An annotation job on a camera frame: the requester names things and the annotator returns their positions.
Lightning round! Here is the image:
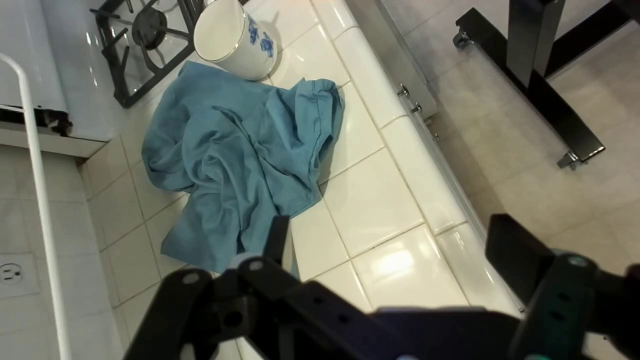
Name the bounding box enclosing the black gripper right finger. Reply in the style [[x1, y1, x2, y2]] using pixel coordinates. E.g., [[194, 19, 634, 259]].
[[484, 213, 640, 360]]

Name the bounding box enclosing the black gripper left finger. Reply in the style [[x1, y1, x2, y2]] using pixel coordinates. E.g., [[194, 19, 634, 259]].
[[125, 213, 376, 360]]

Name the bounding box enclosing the white lower cabinet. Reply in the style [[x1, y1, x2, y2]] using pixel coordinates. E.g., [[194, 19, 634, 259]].
[[342, 0, 529, 315]]

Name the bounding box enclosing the blue cloth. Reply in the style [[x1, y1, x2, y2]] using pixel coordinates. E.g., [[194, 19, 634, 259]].
[[141, 60, 348, 276]]

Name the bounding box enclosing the black robot stand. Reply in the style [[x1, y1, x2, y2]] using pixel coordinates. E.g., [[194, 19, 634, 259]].
[[451, 0, 640, 169]]

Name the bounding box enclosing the black stove grate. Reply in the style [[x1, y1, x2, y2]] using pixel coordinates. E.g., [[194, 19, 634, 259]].
[[88, 0, 208, 110]]

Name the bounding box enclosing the white mug with blue print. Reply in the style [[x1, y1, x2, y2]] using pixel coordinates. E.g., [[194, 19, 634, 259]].
[[192, 0, 283, 84]]

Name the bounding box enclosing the dark round burner cap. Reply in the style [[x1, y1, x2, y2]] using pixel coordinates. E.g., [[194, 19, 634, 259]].
[[131, 5, 171, 50]]

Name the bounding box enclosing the white gas stove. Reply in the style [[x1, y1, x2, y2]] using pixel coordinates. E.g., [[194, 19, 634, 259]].
[[0, 0, 210, 159]]

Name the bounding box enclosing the white wall outlet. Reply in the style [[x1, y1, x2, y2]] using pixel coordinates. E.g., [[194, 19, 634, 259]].
[[0, 251, 42, 300]]

